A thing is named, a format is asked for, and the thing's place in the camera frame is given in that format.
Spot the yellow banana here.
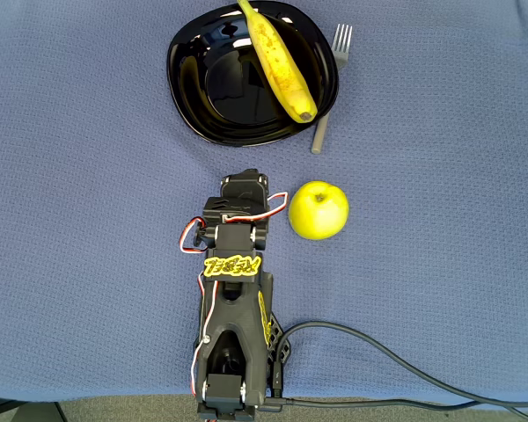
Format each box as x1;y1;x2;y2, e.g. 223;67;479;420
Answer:
236;0;319;124

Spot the glossy black plate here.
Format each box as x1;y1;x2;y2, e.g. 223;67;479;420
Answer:
165;0;340;149

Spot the green apple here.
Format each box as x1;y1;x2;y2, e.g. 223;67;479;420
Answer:
288;180;350;241

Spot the grey metal fork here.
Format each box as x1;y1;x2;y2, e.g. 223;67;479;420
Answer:
311;24;354;155

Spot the blue-grey woven tablecloth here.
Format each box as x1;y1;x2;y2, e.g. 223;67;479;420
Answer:
0;0;528;404

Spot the white red servo wire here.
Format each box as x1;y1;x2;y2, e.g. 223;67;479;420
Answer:
222;192;290;222
188;271;221;397
179;216;209;255

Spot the black usb cable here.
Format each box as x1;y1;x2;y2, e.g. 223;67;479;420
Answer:
270;320;528;408

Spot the black power cable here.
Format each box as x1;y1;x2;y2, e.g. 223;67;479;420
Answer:
257;395;528;422

